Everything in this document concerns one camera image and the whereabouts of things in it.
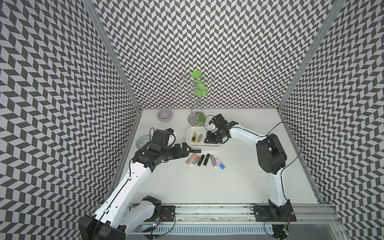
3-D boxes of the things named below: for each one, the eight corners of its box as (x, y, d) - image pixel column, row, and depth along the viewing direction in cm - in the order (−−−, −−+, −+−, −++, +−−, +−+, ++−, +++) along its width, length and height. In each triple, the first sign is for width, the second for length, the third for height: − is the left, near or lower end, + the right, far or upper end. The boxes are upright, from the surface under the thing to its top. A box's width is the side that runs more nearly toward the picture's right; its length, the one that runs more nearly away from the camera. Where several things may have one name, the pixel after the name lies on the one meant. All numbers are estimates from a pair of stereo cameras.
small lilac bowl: (157, 125, 111) (155, 119, 106) (160, 114, 118) (158, 109, 113) (170, 125, 111) (169, 119, 106) (172, 114, 118) (171, 109, 113)
